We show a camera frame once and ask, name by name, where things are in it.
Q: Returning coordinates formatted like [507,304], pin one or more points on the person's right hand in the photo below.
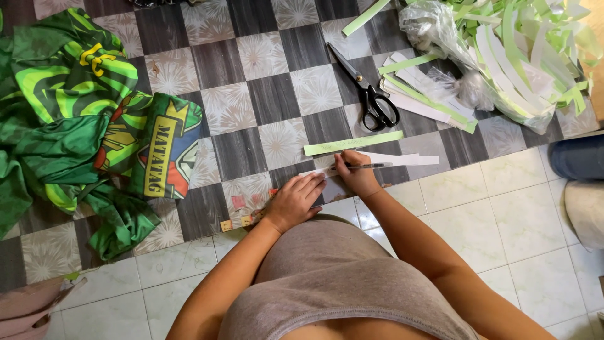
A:
[361,182]

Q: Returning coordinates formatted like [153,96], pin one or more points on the person's left hand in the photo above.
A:
[290,203]

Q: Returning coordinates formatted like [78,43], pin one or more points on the clear ballpoint pen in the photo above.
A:
[377,166]

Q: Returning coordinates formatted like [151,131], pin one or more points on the white paper strip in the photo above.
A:
[406,159]

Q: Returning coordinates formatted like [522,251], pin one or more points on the light green paper strip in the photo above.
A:
[354,142]

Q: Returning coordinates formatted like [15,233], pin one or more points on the small yellow paper scrap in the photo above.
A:
[246,220]
[226,225]

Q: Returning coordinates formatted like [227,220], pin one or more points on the black scissors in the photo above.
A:
[373,101]

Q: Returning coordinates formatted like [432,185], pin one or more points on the person's grey shirt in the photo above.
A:
[339,288]

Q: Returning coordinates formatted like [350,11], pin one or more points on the stack of cut paper strips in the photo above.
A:
[424,101]

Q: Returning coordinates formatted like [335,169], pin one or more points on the checkered vinyl floor mat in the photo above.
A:
[264,94]

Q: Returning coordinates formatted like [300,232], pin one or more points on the short green paper strip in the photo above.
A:
[408,63]

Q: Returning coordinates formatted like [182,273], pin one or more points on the long green paper strip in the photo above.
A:
[365,18]

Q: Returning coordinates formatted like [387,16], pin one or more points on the plastic bag of paper strips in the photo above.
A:
[509,61]

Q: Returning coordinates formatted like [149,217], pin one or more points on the blue denim cloth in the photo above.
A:
[578,156]

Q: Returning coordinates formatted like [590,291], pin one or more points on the white cloth bundle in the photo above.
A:
[587,212]

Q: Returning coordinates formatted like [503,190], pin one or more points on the green printed jersey cloth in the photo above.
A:
[71,118]

